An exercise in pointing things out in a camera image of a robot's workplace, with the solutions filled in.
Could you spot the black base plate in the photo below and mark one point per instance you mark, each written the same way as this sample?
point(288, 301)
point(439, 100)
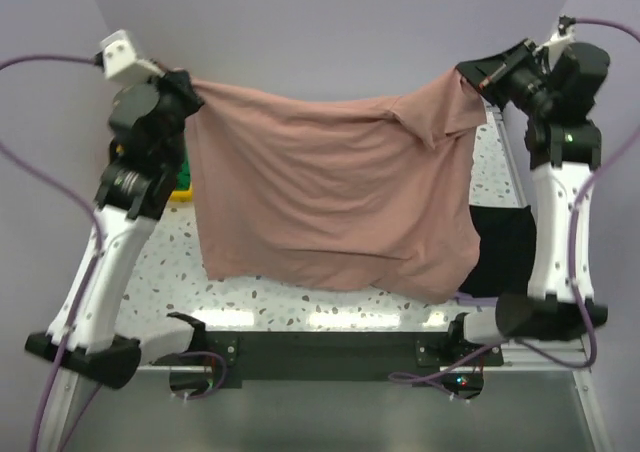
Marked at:
point(332, 356)

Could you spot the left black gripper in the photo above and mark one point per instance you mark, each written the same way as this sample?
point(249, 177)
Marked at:
point(179, 81)

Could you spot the aluminium frame rail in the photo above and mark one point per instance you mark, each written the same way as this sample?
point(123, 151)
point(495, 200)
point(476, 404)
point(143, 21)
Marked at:
point(534, 356)

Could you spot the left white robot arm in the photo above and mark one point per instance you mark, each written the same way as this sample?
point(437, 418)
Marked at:
point(131, 198)

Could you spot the black folded t shirt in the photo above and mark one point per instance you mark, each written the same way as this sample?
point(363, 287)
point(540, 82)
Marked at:
point(507, 252)

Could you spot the green t shirt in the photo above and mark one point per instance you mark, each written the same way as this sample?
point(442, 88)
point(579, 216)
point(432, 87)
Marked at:
point(183, 179)

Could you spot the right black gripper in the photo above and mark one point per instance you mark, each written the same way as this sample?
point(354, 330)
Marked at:
point(490, 73)

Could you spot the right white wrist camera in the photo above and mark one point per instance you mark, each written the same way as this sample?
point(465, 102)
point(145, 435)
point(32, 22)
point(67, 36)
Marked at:
point(562, 37)

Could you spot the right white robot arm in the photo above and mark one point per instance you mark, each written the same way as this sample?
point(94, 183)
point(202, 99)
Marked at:
point(565, 158)

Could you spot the lavender folded t shirt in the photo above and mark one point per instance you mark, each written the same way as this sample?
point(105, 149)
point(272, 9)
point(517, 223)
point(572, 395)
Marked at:
point(467, 300)

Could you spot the yellow plastic bin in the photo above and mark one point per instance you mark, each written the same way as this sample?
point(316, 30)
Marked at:
point(181, 196)

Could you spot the pink t shirt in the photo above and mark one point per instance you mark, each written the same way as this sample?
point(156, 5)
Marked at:
point(338, 196)

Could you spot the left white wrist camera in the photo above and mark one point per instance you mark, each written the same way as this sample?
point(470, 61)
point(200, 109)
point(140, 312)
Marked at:
point(123, 60)

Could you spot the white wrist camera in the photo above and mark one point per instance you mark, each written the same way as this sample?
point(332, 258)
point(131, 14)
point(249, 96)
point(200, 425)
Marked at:
point(562, 37)
point(123, 60)

